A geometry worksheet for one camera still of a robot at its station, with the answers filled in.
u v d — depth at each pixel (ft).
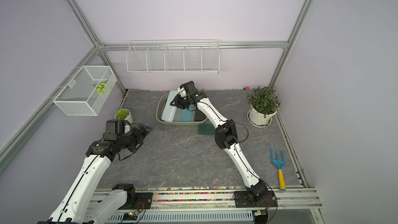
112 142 1.76
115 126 1.90
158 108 3.37
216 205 2.42
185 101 2.84
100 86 2.66
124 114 3.15
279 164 2.79
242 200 2.41
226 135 2.18
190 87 2.71
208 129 3.33
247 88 4.07
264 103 2.88
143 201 2.40
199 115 3.35
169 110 3.08
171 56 3.28
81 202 1.35
